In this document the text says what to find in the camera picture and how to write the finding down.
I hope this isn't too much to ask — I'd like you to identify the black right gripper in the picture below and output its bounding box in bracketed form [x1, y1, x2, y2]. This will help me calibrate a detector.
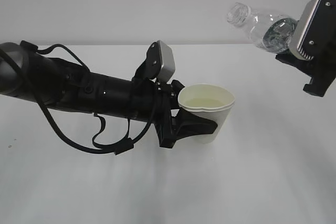
[275, 0, 335, 96]

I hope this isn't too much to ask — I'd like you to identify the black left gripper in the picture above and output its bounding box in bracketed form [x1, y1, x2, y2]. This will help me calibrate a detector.
[131, 77, 220, 149]

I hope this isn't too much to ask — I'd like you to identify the white paper cup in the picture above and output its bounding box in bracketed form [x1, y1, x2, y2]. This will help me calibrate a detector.
[177, 83, 235, 144]

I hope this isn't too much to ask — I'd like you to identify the clear green-label water bottle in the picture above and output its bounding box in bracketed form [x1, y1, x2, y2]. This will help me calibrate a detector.
[226, 3, 298, 54]

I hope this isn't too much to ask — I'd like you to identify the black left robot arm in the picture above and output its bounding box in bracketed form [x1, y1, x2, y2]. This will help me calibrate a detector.
[1, 40, 218, 154]

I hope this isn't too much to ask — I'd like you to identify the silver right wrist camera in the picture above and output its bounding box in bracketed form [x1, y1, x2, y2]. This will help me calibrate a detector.
[289, 0, 321, 61]

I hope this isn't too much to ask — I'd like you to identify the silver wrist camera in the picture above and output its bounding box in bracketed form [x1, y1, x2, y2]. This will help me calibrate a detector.
[289, 0, 321, 61]
[134, 40, 175, 82]

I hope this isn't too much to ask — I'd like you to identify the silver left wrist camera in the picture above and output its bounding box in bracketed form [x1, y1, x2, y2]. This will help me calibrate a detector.
[134, 40, 175, 82]

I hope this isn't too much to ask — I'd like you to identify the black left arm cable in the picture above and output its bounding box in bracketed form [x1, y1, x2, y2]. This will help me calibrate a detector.
[0, 44, 158, 156]

